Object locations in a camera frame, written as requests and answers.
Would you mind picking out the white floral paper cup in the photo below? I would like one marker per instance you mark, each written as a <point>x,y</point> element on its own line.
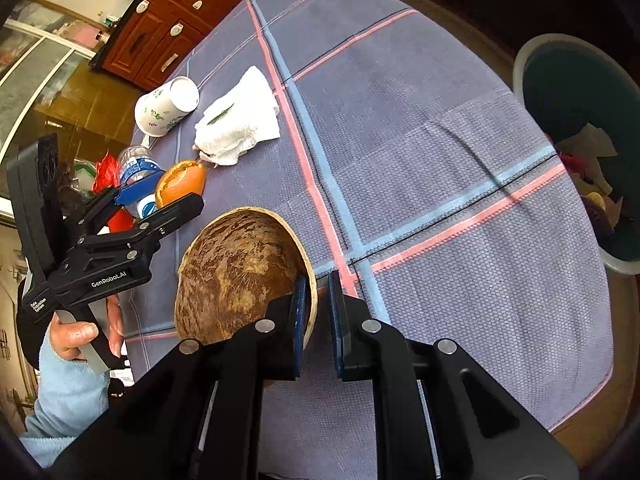
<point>165,105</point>

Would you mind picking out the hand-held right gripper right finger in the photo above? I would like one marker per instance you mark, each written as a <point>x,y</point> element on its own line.
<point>360,350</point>

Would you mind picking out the teal trash bin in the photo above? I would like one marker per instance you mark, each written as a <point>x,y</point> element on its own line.
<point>575,90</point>

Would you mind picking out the purple checked tablecloth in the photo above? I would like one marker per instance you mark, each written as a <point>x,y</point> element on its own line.
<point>425,160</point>

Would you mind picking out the red yellow snack wrapper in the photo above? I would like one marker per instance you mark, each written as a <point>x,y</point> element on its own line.
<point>120,220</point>

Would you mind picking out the person's left hand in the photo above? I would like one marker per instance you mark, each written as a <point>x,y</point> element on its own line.
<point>75,335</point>

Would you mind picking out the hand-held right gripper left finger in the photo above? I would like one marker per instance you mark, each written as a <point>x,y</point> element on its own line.
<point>280,340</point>

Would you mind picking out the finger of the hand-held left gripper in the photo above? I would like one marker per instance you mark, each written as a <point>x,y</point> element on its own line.
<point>170,212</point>
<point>135,191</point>

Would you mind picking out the glass sliding door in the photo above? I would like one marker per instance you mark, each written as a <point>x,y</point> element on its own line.
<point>30,85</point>

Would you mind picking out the wooden kitchen cabinet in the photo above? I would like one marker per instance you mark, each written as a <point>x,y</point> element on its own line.
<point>165,10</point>

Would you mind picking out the white tissue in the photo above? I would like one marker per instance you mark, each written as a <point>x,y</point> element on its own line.
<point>237,120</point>

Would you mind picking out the orange peel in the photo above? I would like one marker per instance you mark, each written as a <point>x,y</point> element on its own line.
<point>182,182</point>

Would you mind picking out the person's left forearm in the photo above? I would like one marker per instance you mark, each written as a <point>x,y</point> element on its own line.
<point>65,395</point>

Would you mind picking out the coconut shell bowl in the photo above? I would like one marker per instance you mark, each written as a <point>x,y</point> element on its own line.
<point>240,280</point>

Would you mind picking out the clear plastic bottle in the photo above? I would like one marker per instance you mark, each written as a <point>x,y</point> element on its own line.
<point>131,160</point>

